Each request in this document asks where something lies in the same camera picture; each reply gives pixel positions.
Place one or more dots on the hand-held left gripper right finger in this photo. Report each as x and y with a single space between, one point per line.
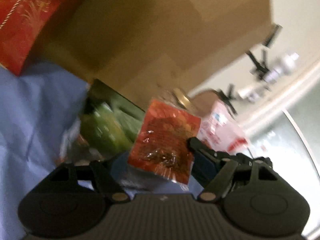
203 165

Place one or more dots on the red gift bag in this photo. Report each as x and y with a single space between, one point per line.
27 22

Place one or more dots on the green snack package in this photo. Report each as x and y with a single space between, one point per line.
115 100

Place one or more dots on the large pink snack bag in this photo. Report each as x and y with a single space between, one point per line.
220 130

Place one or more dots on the blue printed cloth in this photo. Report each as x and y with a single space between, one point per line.
32 115

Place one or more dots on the brown cardboard box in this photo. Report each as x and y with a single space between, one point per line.
150 35

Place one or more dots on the nut jar with gold lid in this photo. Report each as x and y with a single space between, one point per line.
181 97

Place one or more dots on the green cracker packet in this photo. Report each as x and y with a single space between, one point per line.
107 127

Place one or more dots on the red snack packet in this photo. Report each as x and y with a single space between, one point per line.
162 140

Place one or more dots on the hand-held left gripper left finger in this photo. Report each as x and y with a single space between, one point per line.
106 178

